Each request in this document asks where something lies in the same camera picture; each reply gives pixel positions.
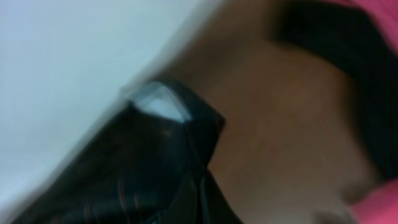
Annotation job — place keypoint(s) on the black printed cycling jersey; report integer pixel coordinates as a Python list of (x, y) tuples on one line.
[(148, 164)]

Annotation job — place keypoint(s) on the black garment in pile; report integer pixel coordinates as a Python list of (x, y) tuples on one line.
[(348, 39)]

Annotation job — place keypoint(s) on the red garment in pile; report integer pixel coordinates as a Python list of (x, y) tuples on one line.
[(380, 206)]

